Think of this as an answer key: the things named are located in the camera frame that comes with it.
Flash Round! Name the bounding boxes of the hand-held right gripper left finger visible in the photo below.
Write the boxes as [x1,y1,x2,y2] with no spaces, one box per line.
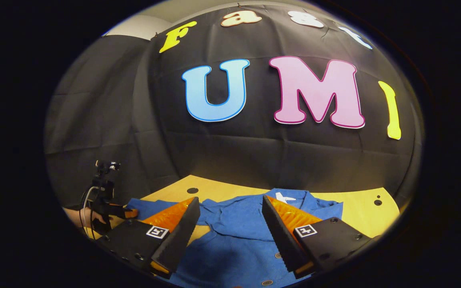
[96,196,201,279]

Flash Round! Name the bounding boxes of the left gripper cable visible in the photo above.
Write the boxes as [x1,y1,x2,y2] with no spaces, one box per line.
[79,186,99,230]

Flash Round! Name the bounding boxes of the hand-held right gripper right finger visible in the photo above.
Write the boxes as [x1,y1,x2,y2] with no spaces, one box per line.
[261,195,375,280]

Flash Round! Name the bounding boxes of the blue button jacket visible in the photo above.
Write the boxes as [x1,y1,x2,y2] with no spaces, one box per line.
[126,188,344,288]

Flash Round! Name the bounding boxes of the black backdrop cloth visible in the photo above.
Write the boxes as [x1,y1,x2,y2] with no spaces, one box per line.
[44,2,423,208]

